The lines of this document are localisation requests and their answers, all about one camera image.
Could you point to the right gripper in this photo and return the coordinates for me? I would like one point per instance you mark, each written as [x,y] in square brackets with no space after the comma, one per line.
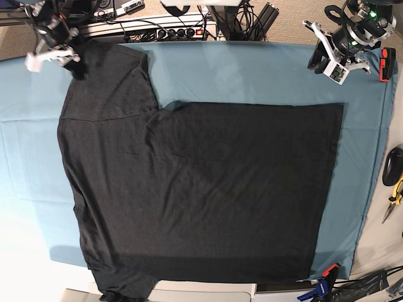
[58,36]

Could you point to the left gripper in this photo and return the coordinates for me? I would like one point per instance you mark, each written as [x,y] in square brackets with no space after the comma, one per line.
[342,45]

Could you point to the dark grey T-shirt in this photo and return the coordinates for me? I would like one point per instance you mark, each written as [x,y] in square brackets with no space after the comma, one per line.
[205,192]

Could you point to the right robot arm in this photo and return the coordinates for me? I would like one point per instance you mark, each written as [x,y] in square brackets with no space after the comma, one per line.
[42,12]

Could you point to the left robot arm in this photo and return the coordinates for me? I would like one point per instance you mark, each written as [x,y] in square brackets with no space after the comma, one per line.
[378,13]

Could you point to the orange black clamp top right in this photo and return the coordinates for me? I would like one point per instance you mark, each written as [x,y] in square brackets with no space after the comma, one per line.
[386,65]

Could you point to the orange black clamp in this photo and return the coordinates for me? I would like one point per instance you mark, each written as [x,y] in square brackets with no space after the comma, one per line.
[386,65]
[331,272]

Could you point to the black aluminium extrusion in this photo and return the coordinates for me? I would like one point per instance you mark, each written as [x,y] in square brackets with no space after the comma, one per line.
[263,22]

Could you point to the white power strip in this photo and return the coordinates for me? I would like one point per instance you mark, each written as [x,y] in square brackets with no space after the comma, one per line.
[161,28]

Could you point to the teal table cloth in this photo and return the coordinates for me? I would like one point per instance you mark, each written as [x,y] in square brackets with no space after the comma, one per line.
[37,218]

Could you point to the black computer mouse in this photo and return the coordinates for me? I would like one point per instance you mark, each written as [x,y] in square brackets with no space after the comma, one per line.
[392,170]

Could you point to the orange black clamp bottom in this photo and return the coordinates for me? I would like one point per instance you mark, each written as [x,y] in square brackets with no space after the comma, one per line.
[331,272]

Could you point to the blue clamp bottom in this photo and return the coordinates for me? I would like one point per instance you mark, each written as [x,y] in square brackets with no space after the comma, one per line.
[321,291]

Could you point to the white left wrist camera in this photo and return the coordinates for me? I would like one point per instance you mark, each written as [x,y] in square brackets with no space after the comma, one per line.
[336,72]

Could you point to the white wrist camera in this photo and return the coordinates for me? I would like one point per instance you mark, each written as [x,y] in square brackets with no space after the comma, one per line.
[336,72]
[32,63]

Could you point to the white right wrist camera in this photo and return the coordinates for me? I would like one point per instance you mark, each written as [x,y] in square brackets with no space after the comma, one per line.
[32,63]

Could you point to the yellow handled pliers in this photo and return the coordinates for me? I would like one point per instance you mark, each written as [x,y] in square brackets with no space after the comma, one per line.
[394,200]

